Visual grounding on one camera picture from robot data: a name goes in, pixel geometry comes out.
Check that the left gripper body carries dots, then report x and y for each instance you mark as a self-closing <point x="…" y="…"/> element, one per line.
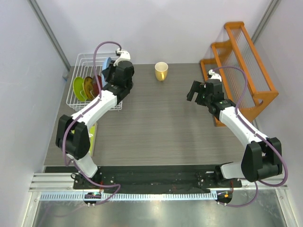
<point x="131" y="83"/>

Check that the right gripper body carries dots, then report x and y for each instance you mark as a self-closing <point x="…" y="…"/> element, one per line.
<point x="207" y="99"/>

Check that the light blue plate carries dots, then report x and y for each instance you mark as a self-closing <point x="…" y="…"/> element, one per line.
<point x="106" y="64"/>

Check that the red floral plate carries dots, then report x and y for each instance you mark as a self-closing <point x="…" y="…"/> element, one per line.
<point x="95" y="91"/>

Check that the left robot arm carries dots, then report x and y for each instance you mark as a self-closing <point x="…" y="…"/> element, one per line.
<point x="111" y="95"/>

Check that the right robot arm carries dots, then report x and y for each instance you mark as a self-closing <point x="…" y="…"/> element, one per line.
<point x="261" y="158"/>

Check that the orange wooden rack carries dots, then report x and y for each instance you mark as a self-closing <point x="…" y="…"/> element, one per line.
<point x="244" y="76"/>

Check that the brown yellow plate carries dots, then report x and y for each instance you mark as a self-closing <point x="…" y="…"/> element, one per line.
<point x="88" y="88"/>

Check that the green plate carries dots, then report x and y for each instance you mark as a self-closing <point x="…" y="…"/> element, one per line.
<point x="78" y="89"/>

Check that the yellow mug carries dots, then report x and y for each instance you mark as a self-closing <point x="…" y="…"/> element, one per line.
<point x="161" y="71"/>

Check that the green illustrated book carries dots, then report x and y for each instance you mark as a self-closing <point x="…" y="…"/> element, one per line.
<point x="92" y="139"/>

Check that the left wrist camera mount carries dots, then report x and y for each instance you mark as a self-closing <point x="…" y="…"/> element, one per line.
<point x="122" y="55"/>

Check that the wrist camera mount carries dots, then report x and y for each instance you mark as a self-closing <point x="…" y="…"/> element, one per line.
<point x="213" y="75"/>
<point x="122" y="55"/>

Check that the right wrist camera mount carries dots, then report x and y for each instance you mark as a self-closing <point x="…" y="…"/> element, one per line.
<point x="213" y="75"/>

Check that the white wire dish rack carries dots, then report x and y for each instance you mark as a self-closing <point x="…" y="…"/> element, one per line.
<point x="84" y="68"/>

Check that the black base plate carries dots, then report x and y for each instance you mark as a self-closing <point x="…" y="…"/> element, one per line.
<point x="177" y="179"/>

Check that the perforated metal rail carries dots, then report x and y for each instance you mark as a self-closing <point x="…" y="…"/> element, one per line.
<point x="92" y="196"/>

